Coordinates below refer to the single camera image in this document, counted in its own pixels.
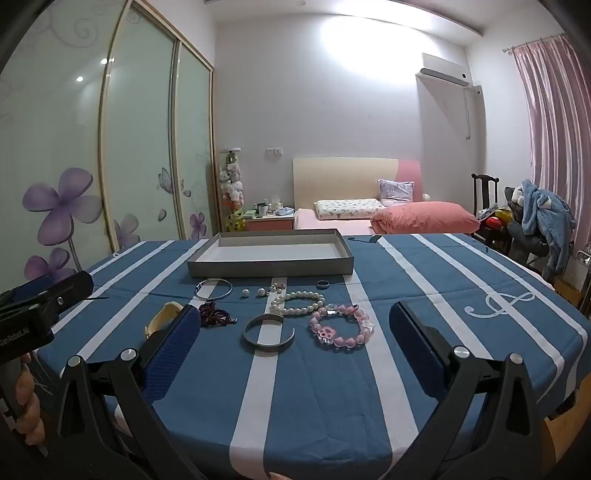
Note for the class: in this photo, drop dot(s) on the tissue box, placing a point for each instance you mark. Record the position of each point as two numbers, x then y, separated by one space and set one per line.
277 203

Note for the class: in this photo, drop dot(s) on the cream bangle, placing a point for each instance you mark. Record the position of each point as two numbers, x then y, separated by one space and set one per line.
159 318

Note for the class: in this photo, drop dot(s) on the flower print sliding wardrobe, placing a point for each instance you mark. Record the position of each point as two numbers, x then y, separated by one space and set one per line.
138 138

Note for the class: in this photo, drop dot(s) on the person's left hand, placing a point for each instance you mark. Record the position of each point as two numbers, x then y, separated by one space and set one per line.
31 401

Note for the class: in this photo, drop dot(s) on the thin silver bangle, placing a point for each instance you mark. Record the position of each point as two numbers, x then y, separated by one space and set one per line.
214 297

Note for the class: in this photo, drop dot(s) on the pink nightstand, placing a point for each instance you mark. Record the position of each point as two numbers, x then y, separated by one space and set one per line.
270 224

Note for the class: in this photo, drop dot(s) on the pink curtain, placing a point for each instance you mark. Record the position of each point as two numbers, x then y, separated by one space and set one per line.
554 152

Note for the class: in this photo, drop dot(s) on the grey cardboard tray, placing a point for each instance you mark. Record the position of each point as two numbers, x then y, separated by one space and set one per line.
272 252

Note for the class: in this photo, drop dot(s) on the purple pillow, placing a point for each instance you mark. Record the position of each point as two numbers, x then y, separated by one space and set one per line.
396 190

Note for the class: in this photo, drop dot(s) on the blue striped tablecloth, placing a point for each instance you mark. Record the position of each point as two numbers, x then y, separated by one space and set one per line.
323 397

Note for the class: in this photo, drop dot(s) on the blue fleece garment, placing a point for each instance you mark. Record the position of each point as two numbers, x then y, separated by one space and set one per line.
547 217

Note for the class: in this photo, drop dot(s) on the light blue cloth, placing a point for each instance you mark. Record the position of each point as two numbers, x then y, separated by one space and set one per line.
284 212

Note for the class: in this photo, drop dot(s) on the white air conditioner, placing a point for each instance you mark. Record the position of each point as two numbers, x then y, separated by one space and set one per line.
443 69

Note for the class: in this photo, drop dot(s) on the white patterned pillow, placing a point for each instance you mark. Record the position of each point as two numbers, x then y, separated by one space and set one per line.
346 208

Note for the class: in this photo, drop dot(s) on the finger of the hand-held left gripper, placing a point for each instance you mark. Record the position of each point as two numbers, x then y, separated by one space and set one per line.
69 286
34 282

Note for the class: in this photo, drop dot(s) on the white mug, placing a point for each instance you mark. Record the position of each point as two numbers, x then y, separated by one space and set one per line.
262 210

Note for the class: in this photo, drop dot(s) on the curtain rod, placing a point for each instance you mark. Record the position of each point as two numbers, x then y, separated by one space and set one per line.
531 45

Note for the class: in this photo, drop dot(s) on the folded pink quilt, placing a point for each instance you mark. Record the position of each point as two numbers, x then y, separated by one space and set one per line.
425 218

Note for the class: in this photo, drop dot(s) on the wall switch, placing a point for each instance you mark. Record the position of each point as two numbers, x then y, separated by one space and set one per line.
274 151

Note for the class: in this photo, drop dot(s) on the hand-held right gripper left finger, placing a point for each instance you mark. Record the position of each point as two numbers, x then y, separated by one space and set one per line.
171 350

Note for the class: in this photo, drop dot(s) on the column of plush toys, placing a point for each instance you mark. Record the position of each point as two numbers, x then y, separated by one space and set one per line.
232 189

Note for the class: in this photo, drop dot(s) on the small pearl earrings cluster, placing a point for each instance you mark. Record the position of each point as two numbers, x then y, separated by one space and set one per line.
277 287

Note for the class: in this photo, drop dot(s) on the colourful toy balls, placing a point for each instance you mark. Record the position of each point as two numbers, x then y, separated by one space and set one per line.
496 219

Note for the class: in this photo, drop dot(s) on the wide silver cuff bangle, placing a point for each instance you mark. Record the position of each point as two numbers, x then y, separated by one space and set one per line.
268 349

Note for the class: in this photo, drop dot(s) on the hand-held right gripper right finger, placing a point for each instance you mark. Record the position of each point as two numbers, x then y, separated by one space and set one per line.
415 351

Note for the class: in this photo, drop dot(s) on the bed with cream headboard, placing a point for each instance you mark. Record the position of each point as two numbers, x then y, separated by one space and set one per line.
341 177

